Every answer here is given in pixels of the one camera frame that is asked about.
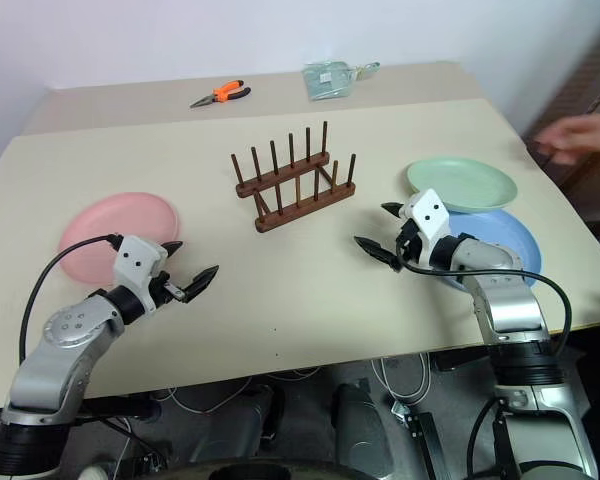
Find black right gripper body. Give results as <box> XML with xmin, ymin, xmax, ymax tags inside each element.
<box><xmin>394</xmin><ymin>218</ymin><xmax>434</xmax><ymax>266</ymax></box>

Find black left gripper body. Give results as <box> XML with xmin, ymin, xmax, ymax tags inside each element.
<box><xmin>146</xmin><ymin>271</ymin><xmax>189</xmax><ymax>309</ymax></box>

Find wooden dish rack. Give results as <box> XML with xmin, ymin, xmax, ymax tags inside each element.
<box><xmin>230</xmin><ymin>120</ymin><xmax>358</xmax><ymax>235</ymax></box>

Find person's bare hand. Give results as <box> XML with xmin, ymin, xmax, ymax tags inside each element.
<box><xmin>533</xmin><ymin>113</ymin><xmax>600</xmax><ymax>167</ymax></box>

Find pink plate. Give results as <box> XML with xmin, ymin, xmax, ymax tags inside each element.
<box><xmin>57</xmin><ymin>191</ymin><xmax>184</xmax><ymax>287</ymax></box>

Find green plate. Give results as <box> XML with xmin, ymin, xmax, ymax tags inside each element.
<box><xmin>405</xmin><ymin>156</ymin><xmax>519</xmax><ymax>213</ymax></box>

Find blue plate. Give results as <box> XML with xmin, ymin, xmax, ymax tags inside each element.
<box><xmin>441</xmin><ymin>206</ymin><xmax>545</xmax><ymax>292</ymax></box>

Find small teal tagged item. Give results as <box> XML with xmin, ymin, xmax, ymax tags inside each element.
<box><xmin>352</xmin><ymin>61</ymin><xmax>382</xmax><ymax>82</ymax></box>

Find clear plastic bag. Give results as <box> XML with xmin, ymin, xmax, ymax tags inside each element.
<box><xmin>300</xmin><ymin>60</ymin><xmax>356</xmax><ymax>103</ymax></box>

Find dark rounded robot leg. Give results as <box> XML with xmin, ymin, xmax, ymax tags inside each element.
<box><xmin>330</xmin><ymin>377</ymin><xmax>396</xmax><ymax>480</ymax></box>
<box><xmin>188</xmin><ymin>384</ymin><xmax>287</xmax><ymax>466</ymax></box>

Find brown wooden chair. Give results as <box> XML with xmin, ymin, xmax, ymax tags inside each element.
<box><xmin>558</xmin><ymin>147</ymin><xmax>600</xmax><ymax>238</ymax></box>

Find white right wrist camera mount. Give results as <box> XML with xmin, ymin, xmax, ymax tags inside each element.
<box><xmin>403</xmin><ymin>188</ymin><xmax>453</xmax><ymax>252</ymax></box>

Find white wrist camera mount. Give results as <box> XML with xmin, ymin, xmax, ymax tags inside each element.
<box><xmin>403</xmin><ymin>188</ymin><xmax>453</xmax><ymax>252</ymax></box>
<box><xmin>112</xmin><ymin>235</ymin><xmax>170</xmax><ymax>309</ymax></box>

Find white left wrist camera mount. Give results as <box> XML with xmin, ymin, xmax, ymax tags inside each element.
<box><xmin>112</xmin><ymin>235</ymin><xmax>170</xmax><ymax>309</ymax></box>

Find white cable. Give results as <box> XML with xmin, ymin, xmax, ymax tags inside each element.
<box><xmin>369</xmin><ymin>352</ymin><xmax>432</xmax><ymax>407</ymax></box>
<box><xmin>152</xmin><ymin>365</ymin><xmax>326</xmax><ymax>416</ymax></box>

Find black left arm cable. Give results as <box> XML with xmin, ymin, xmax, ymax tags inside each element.
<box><xmin>18</xmin><ymin>233</ymin><xmax>125</xmax><ymax>367</ymax></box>

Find orange-handled pliers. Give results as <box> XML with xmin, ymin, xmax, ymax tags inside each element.
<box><xmin>188</xmin><ymin>80</ymin><xmax>253</xmax><ymax>110</ymax></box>

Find black metal bracket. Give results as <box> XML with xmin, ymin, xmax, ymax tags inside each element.
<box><xmin>390</xmin><ymin>399</ymin><xmax>444</xmax><ymax>480</ymax></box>

